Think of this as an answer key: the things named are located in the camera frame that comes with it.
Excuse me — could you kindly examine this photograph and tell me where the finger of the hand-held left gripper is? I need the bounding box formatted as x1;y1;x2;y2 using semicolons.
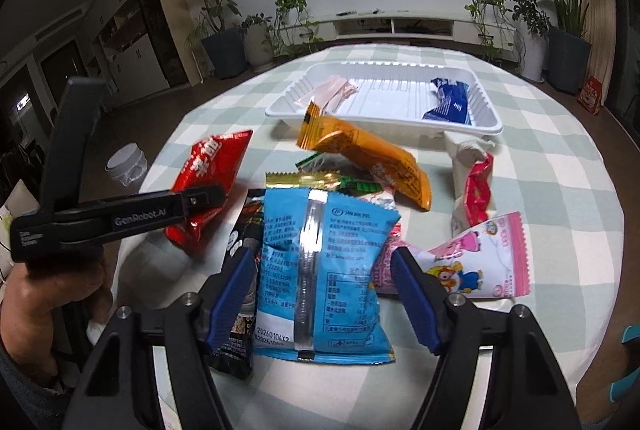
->
180;184;228;225

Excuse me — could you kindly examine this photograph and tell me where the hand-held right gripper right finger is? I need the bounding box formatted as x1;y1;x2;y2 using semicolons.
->
390;246;583;430

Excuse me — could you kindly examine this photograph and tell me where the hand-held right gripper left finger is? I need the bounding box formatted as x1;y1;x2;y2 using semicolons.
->
70;247;261;430

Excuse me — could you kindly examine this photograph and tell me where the red foil snack packet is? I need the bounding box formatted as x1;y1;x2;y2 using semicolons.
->
165;130;253;255

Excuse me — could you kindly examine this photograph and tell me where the light blue snack bag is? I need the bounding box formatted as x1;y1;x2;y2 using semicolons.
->
252;187;402;363

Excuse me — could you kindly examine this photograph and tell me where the orange snack packet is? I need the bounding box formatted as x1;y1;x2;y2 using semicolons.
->
296;102;432;211

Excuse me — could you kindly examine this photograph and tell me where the white plastic tray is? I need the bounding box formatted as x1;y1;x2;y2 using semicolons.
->
265;62;503;137

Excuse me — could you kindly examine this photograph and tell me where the person's left hand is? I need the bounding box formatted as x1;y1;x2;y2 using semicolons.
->
0;250;117;391

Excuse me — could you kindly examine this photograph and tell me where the pink patterned snack packet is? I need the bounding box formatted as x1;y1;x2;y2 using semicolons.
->
350;187;416;298

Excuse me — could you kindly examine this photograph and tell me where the black snack bag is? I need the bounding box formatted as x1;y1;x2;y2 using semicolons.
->
207;189;267;381

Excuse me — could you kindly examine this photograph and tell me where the pink cartoon snack packet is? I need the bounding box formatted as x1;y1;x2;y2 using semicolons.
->
400;211;531;299

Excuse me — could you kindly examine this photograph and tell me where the gold green snack packet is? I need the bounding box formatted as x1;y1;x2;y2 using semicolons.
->
265;171;386;198

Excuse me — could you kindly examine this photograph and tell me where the white red snack packet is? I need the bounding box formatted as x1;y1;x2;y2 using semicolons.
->
446;132;498;238

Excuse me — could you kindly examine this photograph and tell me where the tall plant in dark pot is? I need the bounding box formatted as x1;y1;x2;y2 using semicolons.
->
172;0;248;79

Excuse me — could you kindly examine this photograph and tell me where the small plant in ribbed pot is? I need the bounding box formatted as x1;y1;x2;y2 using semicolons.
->
241;14;275;71

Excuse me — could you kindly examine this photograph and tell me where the pale pink snack packet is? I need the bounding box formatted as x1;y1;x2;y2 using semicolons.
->
295;77;360;111

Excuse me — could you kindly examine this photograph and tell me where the green checked tablecloth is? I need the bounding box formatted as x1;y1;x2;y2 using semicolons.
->
112;44;628;430

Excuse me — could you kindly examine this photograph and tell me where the dark blue snack packet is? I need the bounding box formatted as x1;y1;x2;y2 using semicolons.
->
422;77;473;125

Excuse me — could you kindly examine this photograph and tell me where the trailing vine plant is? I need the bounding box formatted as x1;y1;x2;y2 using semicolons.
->
262;0;327;59

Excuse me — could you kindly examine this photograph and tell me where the blue chair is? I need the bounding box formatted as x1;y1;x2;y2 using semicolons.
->
606;325;640;403

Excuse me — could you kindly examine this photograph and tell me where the white television cabinet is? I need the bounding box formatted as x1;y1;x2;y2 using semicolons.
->
280;12;516;48

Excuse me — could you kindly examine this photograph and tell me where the red paper bag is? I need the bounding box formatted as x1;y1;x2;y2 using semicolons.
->
577;76;604;115

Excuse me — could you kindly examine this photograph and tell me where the bushy plant in white pot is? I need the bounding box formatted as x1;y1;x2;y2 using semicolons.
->
505;0;551;84

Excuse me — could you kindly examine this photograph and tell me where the large-leaf plant in dark pot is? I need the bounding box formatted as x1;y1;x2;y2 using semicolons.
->
487;0;615;94

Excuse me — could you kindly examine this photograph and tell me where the hanging vine plant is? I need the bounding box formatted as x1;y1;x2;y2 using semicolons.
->
464;0;517;61

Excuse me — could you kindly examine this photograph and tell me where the beige curtain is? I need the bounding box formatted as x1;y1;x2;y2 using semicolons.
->
570;0;619;108

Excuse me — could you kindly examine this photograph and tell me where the white wall cabinet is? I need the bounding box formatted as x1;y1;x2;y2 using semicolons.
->
90;0;174;94

